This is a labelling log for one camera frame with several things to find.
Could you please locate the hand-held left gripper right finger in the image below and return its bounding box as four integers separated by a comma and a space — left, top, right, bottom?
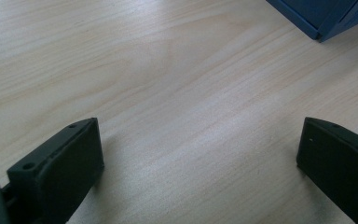
296, 116, 358, 224

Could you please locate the blue three-slot file rack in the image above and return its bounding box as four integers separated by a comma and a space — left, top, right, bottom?
265, 0, 358, 44

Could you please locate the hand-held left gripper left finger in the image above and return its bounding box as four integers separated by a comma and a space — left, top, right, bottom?
6, 117, 105, 224

